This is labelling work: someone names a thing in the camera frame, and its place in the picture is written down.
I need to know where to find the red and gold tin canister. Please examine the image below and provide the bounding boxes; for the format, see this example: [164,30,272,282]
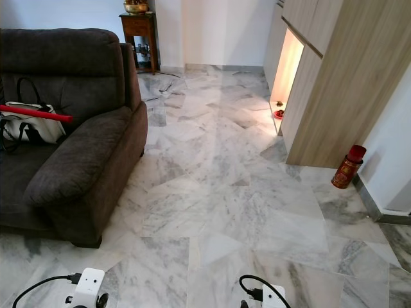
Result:
[331,144,367,189]

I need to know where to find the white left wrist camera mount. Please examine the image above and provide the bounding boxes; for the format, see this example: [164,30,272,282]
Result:
[66,268,105,308]

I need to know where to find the dark wooden side table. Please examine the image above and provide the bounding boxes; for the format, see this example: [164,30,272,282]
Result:
[119,13,159,75]

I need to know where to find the long red stick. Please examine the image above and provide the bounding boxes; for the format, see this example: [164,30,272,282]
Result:
[0,105,73,123]

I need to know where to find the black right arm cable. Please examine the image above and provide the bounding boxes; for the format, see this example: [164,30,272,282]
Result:
[239,275,296,308]

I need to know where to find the white handbag with black handles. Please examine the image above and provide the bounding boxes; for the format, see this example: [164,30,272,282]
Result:
[0,77,68,153]

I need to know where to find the light wood cabinet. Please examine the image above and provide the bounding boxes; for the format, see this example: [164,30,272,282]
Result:
[263,0,411,169]

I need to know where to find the brass bowl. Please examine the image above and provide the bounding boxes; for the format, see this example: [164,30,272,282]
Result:
[123,0,150,15]

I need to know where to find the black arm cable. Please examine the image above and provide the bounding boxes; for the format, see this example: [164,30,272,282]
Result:
[13,273,82,308]
[239,275,296,308]

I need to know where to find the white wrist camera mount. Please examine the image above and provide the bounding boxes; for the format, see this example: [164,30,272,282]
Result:
[257,284,286,308]
[66,268,105,308]

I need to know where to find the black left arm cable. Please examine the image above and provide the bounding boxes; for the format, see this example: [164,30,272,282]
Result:
[13,273,82,308]

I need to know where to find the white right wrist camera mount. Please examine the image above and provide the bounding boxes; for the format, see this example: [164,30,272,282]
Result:
[257,284,286,308]

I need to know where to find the dark grey fabric sofa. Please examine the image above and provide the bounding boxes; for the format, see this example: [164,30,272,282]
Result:
[0,28,148,249]

